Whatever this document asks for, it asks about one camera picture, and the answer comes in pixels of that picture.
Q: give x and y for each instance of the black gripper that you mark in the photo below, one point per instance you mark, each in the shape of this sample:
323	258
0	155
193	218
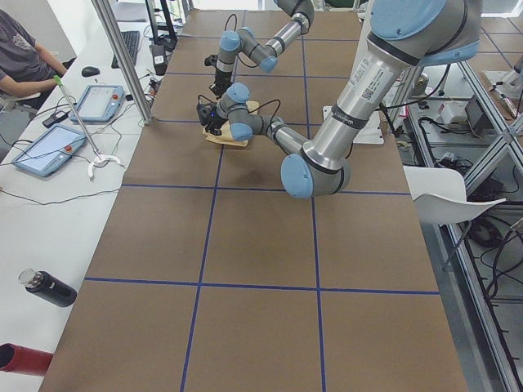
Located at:
221	77
217	122

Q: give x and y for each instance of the beige long sleeve printed shirt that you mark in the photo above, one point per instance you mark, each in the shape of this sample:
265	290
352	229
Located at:
226	138

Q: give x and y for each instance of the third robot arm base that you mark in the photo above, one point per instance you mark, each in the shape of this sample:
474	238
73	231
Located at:
507	84

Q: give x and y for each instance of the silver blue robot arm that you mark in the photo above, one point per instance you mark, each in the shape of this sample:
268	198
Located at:
403	34
263	55

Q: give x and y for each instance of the black keyboard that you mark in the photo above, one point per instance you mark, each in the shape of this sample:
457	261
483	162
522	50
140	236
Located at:
131	40

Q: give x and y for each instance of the far blue teach pendant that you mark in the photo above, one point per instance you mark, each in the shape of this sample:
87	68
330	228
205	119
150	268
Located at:
100	103

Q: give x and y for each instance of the blue teach pendant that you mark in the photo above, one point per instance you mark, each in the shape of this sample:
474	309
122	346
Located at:
48	153
100	103

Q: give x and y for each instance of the metal reacher grabber tool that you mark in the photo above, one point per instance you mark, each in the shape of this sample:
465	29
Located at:
99	157

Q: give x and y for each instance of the black computer mouse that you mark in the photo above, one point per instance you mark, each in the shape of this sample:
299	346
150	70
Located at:
90	71

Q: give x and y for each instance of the near blue teach pendant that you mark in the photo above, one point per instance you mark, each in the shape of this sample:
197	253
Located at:
48	153

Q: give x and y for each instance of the seated person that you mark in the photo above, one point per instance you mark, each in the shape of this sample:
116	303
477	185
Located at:
27	67

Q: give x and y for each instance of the black water bottle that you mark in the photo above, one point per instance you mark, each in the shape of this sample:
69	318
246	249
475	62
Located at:
47	287

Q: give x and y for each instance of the white plastic chair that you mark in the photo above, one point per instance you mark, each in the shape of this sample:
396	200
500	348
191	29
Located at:
440	196

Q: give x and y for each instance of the red cylinder bottle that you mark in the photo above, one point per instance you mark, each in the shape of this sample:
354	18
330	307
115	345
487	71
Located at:
24	360

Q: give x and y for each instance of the aluminium frame post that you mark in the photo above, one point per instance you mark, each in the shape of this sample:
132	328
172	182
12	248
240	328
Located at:
111	28

